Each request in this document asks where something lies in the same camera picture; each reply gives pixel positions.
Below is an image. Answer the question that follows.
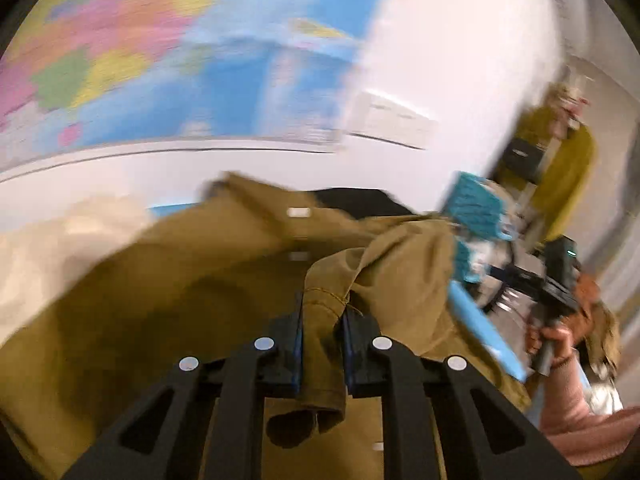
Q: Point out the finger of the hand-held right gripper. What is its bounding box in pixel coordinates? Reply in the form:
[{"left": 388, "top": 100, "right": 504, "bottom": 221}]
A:
[{"left": 489, "top": 266, "right": 547, "bottom": 297}]

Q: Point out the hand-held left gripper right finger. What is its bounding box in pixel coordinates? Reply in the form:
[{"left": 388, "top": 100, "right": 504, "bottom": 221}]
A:
[{"left": 341, "top": 307, "right": 583, "bottom": 480}]

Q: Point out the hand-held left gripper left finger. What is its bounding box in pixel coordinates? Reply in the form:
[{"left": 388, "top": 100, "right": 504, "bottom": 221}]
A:
[{"left": 60, "top": 291, "right": 307, "bottom": 480}]

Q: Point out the olive jacket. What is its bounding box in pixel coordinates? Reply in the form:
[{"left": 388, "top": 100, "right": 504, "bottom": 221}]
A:
[{"left": 0, "top": 172, "right": 533, "bottom": 480}]

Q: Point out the person's right hand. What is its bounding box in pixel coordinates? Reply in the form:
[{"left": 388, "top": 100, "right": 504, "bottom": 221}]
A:
[{"left": 524, "top": 275, "right": 608, "bottom": 367}]

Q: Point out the teal perforated basket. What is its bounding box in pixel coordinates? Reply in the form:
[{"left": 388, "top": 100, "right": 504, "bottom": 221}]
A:
[{"left": 442, "top": 171, "right": 515, "bottom": 283}]

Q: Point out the yellow-green hanging garment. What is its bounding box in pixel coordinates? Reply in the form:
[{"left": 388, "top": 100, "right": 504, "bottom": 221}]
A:
[{"left": 495, "top": 104, "right": 599, "bottom": 247}]

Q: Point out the small black bag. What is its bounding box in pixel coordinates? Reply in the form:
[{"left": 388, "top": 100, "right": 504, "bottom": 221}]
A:
[{"left": 501, "top": 137, "right": 544, "bottom": 184}]

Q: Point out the black cloth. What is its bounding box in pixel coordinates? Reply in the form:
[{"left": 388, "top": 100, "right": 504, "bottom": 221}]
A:
[{"left": 312, "top": 187, "right": 426, "bottom": 222}]

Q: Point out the cream blanket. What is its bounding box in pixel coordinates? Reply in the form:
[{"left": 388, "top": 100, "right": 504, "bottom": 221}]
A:
[{"left": 0, "top": 195, "right": 157, "bottom": 343}]

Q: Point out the white wall socket panel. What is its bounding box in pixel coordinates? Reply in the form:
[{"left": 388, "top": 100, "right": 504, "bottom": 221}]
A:
[{"left": 349, "top": 91, "right": 435, "bottom": 150}]

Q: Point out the colourful wall map poster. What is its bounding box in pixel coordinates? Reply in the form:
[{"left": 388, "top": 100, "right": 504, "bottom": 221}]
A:
[{"left": 0, "top": 0, "right": 396, "bottom": 173}]

